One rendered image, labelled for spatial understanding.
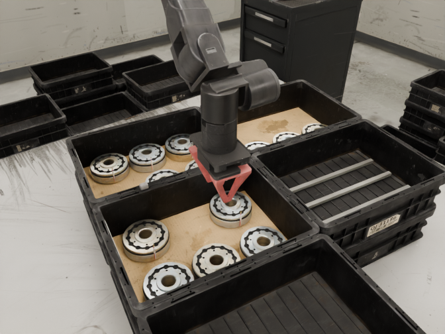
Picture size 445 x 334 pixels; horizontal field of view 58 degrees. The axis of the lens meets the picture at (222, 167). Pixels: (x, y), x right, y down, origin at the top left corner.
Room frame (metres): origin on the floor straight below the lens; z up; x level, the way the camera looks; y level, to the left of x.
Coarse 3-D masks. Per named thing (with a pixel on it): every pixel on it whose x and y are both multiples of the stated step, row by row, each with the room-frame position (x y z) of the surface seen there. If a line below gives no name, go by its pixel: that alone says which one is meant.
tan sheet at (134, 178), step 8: (128, 160) 0.94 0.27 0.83; (168, 160) 0.94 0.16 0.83; (192, 160) 0.94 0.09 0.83; (88, 168) 0.91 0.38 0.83; (160, 168) 0.91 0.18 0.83; (168, 168) 0.91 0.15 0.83; (176, 168) 0.91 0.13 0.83; (184, 168) 0.91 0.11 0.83; (88, 176) 0.87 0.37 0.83; (128, 176) 0.87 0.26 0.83; (136, 176) 0.87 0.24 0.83; (144, 176) 0.87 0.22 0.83; (96, 184) 0.83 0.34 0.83; (104, 184) 0.83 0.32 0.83; (112, 184) 0.83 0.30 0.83; (120, 184) 0.83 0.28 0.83; (128, 184) 0.83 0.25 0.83; (136, 184) 0.83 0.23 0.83; (96, 192) 0.80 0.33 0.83; (104, 192) 0.80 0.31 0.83; (112, 192) 0.80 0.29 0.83
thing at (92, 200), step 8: (168, 112) 1.05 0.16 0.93; (176, 112) 1.05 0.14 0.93; (184, 112) 1.06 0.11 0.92; (200, 112) 1.05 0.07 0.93; (144, 120) 1.01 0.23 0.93; (152, 120) 1.01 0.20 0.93; (112, 128) 0.96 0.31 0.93; (120, 128) 0.97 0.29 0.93; (80, 136) 0.92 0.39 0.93; (88, 136) 0.93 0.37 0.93; (72, 144) 0.88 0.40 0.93; (72, 152) 0.84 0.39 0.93; (72, 160) 0.82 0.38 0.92; (80, 168) 0.78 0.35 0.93; (192, 168) 0.78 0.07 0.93; (80, 176) 0.74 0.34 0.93; (168, 176) 0.74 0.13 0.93; (176, 176) 0.74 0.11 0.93; (88, 184) 0.71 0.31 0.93; (152, 184) 0.71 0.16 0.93; (88, 192) 0.69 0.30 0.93; (120, 192) 0.69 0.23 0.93; (128, 192) 0.69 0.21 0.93; (88, 200) 0.67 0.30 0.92; (96, 200) 0.66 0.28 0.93; (104, 200) 0.66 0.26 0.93
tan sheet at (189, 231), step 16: (208, 208) 0.74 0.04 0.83; (256, 208) 0.74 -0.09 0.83; (176, 224) 0.69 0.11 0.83; (192, 224) 0.69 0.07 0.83; (208, 224) 0.69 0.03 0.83; (256, 224) 0.69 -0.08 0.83; (272, 224) 0.69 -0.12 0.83; (176, 240) 0.63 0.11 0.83; (192, 240) 0.63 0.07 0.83; (208, 240) 0.63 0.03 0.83; (224, 240) 0.63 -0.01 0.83; (176, 256) 0.59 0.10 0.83; (192, 256) 0.59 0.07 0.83; (128, 272) 0.54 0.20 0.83; (144, 272) 0.54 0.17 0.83
